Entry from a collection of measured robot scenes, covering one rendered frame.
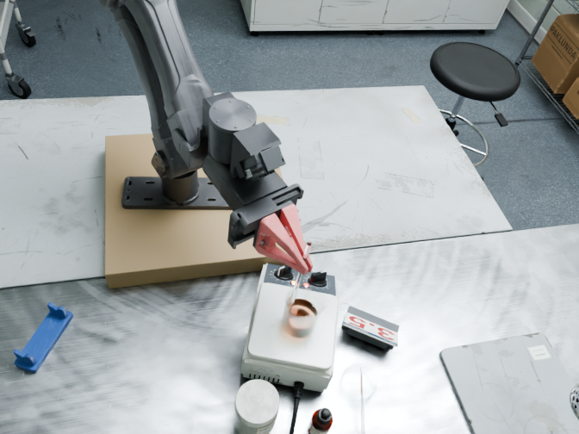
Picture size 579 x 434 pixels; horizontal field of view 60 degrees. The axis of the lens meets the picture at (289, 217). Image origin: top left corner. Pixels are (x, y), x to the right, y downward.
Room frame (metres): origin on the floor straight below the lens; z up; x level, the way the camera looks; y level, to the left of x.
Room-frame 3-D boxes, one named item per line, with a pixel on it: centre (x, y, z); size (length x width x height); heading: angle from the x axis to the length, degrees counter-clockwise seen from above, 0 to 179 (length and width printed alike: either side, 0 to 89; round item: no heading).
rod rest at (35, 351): (0.30, 0.33, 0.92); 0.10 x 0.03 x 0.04; 172
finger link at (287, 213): (0.37, 0.00, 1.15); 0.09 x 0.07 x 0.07; 44
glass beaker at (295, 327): (0.35, -0.04, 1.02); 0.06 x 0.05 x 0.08; 95
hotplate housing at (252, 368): (0.38, -0.04, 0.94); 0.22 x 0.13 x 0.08; 0
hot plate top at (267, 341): (0.36, -0.04, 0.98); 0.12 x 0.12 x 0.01; 0
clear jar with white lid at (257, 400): (0.24, 0.00, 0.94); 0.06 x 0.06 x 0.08
